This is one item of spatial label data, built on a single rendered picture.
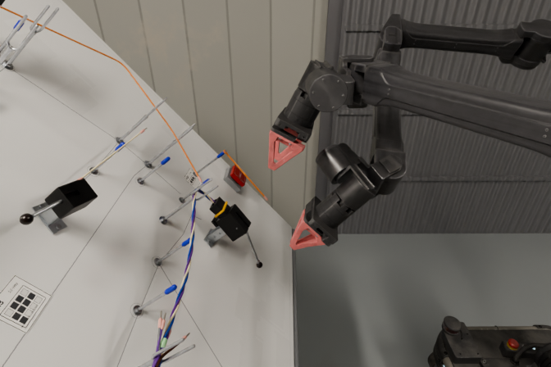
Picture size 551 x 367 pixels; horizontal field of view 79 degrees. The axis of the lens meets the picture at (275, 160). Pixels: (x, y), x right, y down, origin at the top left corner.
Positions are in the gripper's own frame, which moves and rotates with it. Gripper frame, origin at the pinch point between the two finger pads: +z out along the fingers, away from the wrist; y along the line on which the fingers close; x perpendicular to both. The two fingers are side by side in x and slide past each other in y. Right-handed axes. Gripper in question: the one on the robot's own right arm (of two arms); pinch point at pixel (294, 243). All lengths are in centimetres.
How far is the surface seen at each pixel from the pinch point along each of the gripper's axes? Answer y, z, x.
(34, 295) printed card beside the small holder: 32.0, 10.9, -28.4
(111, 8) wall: -111, 29, -115
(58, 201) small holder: 26.1, 3.3, -34.4
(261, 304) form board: 1.5, 16.1, 5.0
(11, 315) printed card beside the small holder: 35.1, 10.9, -28.3
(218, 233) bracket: 0.2, 10.2, -12.8
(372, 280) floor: -112, 45, 91
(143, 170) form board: 1.0, 9.7, -33.1
